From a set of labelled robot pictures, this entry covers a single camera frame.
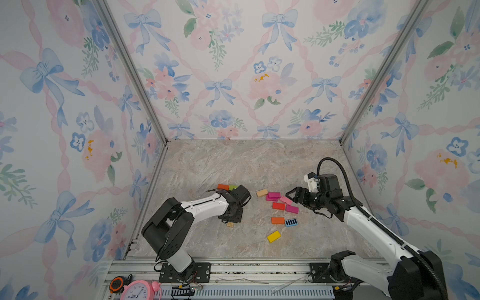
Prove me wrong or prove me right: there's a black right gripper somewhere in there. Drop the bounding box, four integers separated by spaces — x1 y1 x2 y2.
285 185 328 210

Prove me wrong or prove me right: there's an orange block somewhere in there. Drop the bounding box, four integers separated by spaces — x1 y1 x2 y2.
271 217 285 225
217 184 230 191

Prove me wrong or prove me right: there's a tan wooden block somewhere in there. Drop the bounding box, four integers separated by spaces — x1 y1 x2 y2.
256 189 268 198

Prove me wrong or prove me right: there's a magenta block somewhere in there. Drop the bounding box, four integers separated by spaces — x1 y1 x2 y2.
266 192 281 202
285 205 300 215

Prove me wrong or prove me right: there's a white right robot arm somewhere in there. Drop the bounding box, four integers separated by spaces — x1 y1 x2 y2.
286 172 448 300

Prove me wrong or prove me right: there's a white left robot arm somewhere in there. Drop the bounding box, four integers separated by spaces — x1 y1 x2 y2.
141 185 252 275

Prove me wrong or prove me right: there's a magenta block flat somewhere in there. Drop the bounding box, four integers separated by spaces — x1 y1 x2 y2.
285 205 300 215

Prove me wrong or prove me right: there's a light pink block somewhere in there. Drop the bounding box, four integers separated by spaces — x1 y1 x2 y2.
279 196 293 206

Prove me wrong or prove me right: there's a blue slotted block near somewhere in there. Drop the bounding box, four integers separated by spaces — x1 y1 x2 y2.
284 219 299 228

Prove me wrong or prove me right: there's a red block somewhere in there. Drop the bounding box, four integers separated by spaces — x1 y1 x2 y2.
272 202 286 211

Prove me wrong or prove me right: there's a yellow block front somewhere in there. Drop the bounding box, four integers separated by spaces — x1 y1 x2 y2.
267 231 281 243

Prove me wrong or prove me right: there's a pink alarm clock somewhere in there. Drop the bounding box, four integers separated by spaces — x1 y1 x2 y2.
120 280 161 300

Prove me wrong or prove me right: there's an orange black tape measure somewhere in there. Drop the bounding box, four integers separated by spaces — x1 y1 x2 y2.
109 274 133 294

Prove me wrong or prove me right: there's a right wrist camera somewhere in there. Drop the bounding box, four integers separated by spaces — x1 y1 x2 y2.
304 172 320 193

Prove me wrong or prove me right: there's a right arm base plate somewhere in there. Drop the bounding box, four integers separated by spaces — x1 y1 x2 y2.
307 262 359 285

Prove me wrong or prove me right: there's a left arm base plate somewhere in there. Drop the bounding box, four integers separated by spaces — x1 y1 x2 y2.
159 262 212 283

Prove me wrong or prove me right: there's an aluminium front rail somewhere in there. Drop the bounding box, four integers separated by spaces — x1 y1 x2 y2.
100 257 425 300

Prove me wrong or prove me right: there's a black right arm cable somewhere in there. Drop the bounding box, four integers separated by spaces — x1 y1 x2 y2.
316 157 449 300

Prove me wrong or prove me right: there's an aluminium left corner post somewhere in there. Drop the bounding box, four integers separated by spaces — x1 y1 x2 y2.
91 0 168 145

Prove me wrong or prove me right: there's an aluminium corner post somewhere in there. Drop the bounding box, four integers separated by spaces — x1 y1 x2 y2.
339 0 431 146
91 0 168 145

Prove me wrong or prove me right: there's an aluminium right corner post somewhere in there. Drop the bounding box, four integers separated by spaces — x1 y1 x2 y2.
339 0 431 146

